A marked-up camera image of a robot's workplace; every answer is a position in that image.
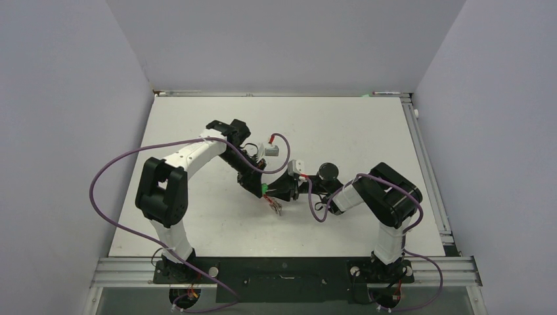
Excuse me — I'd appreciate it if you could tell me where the black mounting base plate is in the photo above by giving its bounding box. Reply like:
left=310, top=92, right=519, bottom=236
left=152, top=256, right=415, bottom=305

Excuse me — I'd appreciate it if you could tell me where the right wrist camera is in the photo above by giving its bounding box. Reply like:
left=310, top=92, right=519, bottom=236
left=287, top=159, right=305, bottom=177

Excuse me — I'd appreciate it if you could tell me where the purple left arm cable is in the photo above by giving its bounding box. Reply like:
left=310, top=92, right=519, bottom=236
left=89, top=132, right=292, bottom=314

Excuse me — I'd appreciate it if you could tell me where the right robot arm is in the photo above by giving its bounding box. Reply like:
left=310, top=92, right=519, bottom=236
left=261, top=160, right=423, bottom=281

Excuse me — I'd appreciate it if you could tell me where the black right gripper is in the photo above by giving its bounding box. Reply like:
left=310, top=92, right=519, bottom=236
left=266, top=169, right=329, bottom=200

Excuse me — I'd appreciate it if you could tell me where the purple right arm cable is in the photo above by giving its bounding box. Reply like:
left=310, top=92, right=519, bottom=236
left=300, top=173, right=445, bottom=314

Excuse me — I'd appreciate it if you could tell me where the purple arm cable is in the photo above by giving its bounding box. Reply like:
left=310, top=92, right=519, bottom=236
left=300, top=173, right=445, bottom=314
left=89, top=132, right=292, bottom=314

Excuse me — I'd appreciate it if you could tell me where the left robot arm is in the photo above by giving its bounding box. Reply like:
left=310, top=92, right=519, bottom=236
left=135, top=119, right=266, bottom=282

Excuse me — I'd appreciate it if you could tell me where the steel key holder red handle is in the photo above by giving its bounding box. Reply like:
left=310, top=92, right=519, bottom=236
left=263, top=194, right=282, bottom=216

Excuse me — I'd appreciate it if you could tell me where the aluminium frame rail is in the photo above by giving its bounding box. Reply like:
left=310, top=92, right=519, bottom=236
left=89, top=255, right=484, bottom=289

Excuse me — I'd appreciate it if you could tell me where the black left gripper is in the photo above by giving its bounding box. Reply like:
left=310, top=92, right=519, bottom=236
left=219, top=148, right=266, bottom=198

